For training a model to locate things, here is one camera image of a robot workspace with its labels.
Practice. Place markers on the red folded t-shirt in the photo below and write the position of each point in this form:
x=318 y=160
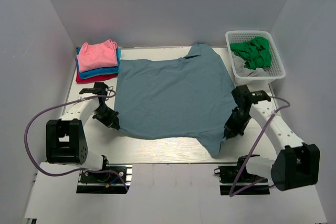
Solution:
x=95 y=79

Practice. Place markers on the pink folded t-shirt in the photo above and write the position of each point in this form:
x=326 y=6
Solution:
x=97 y=56

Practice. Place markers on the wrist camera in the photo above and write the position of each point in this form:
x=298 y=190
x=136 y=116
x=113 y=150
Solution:
x=244 y=98
x=100 y=89

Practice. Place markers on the blue folded t-shirt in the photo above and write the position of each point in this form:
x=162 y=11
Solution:
x=100 y=71

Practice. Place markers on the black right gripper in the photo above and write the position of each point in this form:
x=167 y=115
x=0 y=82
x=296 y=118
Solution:
x=231 y=129

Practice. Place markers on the green t-shirt in basket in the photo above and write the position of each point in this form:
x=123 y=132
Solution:
x=255 y=53

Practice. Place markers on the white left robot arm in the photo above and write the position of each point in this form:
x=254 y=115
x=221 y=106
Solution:
x=65 y=137

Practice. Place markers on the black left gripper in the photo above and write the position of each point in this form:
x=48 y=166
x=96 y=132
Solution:
x=113 y=121

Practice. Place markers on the grey-blue t-shirt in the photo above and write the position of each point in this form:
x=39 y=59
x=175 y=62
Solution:
x=186 y=97

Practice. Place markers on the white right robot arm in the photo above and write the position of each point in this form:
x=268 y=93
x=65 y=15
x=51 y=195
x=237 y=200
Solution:
x=297 y=163

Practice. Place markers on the white plastic laundry basket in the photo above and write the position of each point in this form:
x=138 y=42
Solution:
x=276 y=71

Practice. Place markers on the grey t-shirt in basket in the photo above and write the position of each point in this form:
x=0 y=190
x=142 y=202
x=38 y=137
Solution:
x=242 y=71

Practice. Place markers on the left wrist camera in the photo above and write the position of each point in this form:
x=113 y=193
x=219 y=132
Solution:
x=100 y=89

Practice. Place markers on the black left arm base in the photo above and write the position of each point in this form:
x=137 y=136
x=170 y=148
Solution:
x=106 y=183

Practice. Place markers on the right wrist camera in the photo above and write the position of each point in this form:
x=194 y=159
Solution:
x=244 y=98

